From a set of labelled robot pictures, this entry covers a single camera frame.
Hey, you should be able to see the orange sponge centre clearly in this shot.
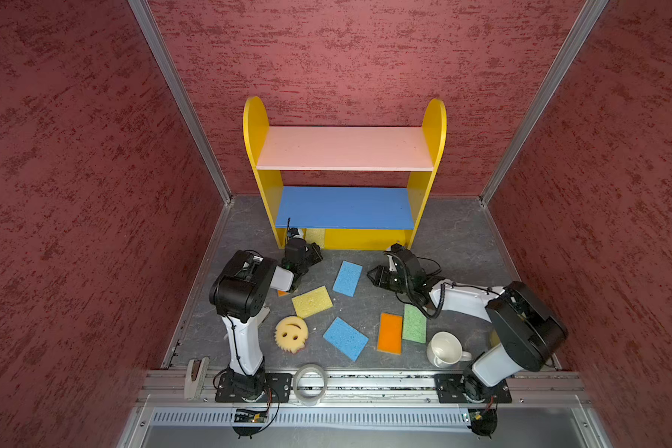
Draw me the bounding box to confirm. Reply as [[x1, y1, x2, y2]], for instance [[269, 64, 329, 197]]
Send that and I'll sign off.
[[376, 313, 403, 355]]

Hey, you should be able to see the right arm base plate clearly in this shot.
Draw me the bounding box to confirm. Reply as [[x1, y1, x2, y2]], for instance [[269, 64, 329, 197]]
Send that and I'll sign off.
[[433, 373, 513, 405]]

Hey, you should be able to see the yellow smiley face sponge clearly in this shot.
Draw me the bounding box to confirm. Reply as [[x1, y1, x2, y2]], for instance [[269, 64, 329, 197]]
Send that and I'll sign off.
[[274, 317, 309, 354]]

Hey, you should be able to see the white ceramic mug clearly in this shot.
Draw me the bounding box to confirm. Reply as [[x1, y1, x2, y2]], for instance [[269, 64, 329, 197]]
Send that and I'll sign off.
[[427, 332, 473, 369]]

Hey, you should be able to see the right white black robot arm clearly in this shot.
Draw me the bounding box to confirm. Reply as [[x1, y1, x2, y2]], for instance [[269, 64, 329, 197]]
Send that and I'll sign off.
[[367, 244, 569, 401]]

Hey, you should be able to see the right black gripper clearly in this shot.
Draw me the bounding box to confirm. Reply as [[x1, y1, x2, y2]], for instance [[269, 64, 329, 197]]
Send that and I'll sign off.
[[366, 265, 413, 293]]

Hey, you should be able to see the pink upper shelf board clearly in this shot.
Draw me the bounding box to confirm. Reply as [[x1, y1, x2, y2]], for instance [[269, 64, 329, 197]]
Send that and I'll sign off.
[[257, 126, 439, 172]]

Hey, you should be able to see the beige stapler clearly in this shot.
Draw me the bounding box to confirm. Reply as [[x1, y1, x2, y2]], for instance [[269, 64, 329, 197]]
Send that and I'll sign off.
[[184, 357, 210, 401]]

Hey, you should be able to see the clear tape roll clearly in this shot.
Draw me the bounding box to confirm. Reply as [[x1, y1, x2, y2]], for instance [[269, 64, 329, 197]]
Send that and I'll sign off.
[[293, 364, 329, 407]]

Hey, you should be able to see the yellow shelf unit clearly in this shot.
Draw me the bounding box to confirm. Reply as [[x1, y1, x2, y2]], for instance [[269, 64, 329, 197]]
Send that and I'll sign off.
[[243, 96, 447, 251]]

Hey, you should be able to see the aluminium rail front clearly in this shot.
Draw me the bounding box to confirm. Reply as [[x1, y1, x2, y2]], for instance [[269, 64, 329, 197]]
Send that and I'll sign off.
[[136, 369, 593, 409]]

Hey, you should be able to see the light green sponge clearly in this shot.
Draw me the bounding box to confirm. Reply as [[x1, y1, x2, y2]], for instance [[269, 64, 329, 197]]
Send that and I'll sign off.
[[402, 304, 427, 345]]

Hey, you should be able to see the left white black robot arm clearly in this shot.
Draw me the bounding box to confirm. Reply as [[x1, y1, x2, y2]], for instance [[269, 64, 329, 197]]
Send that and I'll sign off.
[[208, 236, 323, 397]]

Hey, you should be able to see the yellow cup with pens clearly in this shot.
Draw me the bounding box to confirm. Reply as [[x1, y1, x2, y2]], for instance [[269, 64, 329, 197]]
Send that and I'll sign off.
[[489, 330, 500, 348]]

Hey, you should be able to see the blue lower shelf board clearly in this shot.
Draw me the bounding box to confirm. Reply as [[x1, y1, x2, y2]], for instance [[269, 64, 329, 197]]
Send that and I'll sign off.
[[276, 187, 414, 231]]

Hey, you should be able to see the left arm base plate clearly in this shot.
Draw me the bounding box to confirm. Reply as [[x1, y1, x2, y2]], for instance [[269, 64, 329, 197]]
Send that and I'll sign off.
[[215, 371, 293, 404]]

